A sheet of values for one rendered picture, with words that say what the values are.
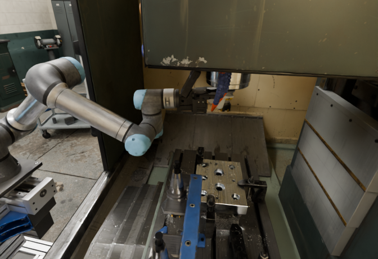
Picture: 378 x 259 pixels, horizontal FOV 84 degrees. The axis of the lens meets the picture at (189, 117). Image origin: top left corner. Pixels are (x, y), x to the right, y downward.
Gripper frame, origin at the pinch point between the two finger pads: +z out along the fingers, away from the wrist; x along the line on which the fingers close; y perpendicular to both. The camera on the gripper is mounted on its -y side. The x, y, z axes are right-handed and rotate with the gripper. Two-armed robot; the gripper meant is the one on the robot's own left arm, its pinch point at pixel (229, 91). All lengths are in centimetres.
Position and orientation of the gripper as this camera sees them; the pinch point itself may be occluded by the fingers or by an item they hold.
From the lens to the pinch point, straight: 80.3
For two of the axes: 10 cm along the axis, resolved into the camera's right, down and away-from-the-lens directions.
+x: 0.1, 4.5, -8.9
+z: 10.0, -0.3, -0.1
